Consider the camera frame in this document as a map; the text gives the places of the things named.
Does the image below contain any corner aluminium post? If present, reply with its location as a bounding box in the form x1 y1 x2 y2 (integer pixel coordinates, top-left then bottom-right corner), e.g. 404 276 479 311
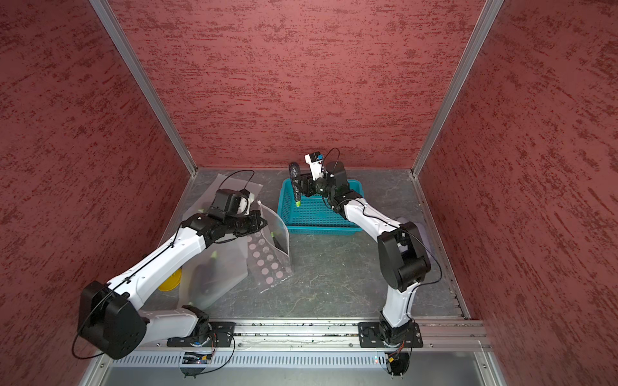
89 0 198 178
411 0 504 179

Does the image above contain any purple roller right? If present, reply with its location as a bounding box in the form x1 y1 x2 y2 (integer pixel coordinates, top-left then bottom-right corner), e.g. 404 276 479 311
398 217 433 257

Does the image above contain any right corner aluminium post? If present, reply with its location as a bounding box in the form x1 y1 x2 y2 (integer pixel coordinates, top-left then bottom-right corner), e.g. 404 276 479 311
411 0 504 179

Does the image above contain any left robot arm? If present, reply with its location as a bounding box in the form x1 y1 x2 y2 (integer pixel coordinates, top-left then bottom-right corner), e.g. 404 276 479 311
77 210 268 360

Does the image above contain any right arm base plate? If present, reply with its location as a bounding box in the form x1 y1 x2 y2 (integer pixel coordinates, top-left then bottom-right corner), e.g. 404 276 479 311
357 320 424 348

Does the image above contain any clear zip-top bag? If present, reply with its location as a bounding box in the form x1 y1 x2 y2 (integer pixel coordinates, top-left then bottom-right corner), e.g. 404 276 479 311
178 236 249 310
181 172 263 220

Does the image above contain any aluminium front rail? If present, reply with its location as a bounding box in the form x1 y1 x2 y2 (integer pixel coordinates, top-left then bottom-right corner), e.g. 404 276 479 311
81 318 506 385

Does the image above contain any left circuit board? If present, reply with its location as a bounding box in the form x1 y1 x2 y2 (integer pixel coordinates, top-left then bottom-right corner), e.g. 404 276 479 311
181 352 212 366

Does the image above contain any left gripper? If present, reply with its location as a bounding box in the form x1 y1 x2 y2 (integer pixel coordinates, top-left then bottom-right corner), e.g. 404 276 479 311
225 210 268 236

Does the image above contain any pink dotted zip-top bag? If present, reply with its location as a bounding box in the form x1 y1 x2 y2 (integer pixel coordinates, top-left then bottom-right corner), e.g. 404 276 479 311
247 201 293 293

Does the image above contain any teal plastic basket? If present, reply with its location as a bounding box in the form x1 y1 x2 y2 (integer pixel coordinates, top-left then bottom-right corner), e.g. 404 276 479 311
277 179 362 236

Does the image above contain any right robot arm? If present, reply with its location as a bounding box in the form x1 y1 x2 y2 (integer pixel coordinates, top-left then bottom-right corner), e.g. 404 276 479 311
291 173 431 347

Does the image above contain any eggplant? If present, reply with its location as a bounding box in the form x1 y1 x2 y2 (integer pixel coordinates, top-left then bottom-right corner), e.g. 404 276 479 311
289 162 302 207
188 257 217 300
270 232 289 254

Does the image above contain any left corner aluminium post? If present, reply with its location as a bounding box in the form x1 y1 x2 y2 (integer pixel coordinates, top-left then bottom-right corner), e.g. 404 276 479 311
89 0 198 178

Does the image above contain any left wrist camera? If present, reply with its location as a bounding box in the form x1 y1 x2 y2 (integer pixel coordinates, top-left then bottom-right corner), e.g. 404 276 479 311
208 189 252 220

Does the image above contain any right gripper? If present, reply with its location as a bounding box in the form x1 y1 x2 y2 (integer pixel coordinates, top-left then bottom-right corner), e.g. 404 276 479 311
293 171 336 198

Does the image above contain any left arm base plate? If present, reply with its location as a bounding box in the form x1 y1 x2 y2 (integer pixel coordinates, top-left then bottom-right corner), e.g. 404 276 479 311
167 321 236 349

